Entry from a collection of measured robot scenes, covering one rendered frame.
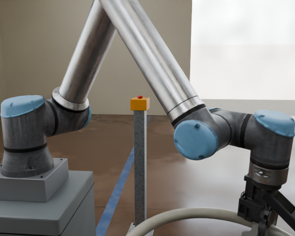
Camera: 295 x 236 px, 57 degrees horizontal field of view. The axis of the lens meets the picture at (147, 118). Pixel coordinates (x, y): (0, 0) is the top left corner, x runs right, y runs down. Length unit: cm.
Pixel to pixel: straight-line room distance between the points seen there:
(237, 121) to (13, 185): 79
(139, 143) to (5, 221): 120
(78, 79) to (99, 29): 20
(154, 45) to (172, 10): 631
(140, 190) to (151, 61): 160
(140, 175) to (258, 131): 150
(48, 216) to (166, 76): 61
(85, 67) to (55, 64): 645
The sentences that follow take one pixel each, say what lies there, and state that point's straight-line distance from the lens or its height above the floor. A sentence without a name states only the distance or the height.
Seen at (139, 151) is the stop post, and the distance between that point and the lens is 203.
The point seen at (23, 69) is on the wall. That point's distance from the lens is 785.
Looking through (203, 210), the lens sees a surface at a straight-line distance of 82.
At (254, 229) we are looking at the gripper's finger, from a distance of 81.
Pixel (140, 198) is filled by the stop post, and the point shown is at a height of 32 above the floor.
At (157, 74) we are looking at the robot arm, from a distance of 63.
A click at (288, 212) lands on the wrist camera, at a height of 99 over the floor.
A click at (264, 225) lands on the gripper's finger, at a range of 77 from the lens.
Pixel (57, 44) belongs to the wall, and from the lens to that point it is 744.
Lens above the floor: 134
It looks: 12 degrees down
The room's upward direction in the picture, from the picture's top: straight up
